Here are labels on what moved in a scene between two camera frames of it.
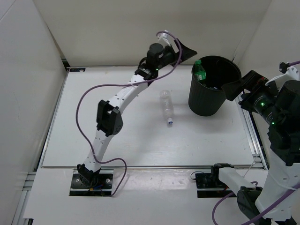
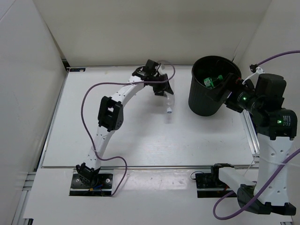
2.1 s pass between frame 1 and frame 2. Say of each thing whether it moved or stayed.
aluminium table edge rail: stayed
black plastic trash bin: stayed
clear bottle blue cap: moved
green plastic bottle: moved
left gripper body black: moved
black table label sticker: stayed
